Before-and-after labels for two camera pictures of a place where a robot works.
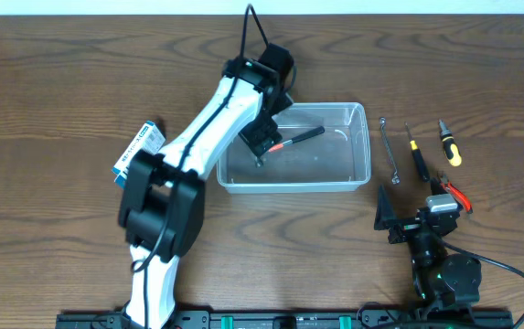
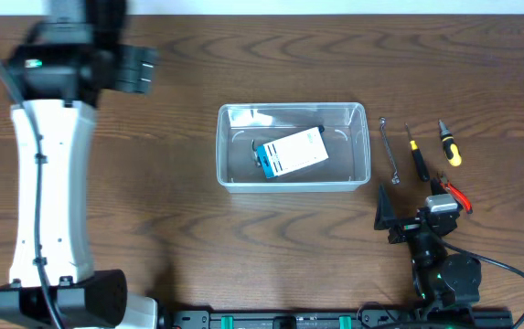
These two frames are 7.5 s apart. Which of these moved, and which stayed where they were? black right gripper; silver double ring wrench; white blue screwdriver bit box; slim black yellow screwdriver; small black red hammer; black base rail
Moved: small black red hammer; white blue screwdriver bit box
Stayed: silver double ring wrench; slim black yellow screwdriver; black base rail; black right gripper
